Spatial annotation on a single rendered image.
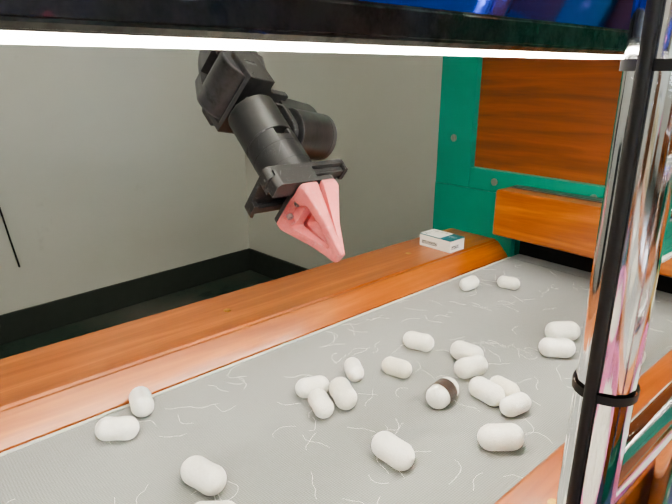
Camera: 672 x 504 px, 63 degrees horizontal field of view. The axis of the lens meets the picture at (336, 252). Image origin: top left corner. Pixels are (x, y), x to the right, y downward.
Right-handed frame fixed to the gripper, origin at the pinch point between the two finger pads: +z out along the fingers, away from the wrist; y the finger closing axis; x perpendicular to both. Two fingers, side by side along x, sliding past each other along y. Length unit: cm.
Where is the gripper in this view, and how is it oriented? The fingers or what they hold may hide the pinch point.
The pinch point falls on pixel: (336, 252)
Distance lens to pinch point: 55.3
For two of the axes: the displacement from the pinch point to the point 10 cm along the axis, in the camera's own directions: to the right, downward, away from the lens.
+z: 4.9, 8.0, -3.6
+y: 7.6, -1.8, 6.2
